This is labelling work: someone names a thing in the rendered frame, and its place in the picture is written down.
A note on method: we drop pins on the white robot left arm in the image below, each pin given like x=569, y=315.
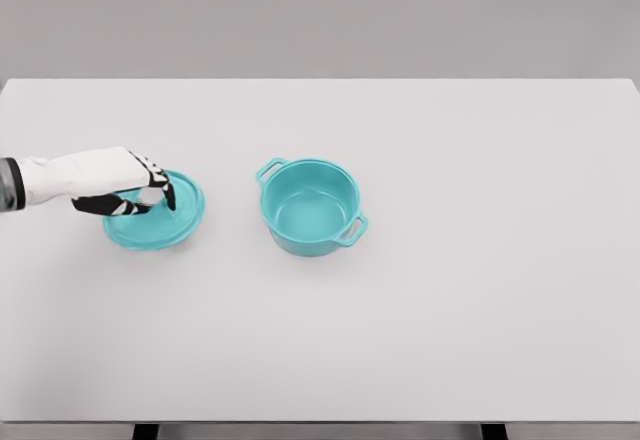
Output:
x=37, y=180

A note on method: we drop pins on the teal pot lid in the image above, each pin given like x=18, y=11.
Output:
x=165, y=225

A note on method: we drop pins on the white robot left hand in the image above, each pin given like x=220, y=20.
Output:
x=107, y=174

